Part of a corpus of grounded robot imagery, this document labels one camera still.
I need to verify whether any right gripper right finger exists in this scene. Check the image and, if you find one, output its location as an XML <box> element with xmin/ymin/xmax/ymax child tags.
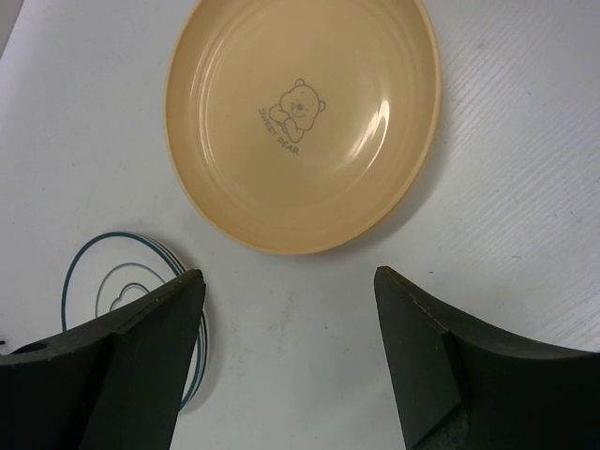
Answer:
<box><xmin>374</xmin><ymin>266</ymin><xmax>599</xmax><ymax>449</ymax></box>

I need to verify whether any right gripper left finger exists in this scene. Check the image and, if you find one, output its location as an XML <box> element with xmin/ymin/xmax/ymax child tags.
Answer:
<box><xmin>1</xmin><ymin>269</ymin><xmax>205</xmax><ymax>449</ymax></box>

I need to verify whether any white plate black outline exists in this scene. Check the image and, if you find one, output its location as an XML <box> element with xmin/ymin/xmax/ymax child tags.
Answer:
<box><xmin>61</xmin><ymin>232</ymin><xmax>208</xmax><ymax>420</ymax></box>

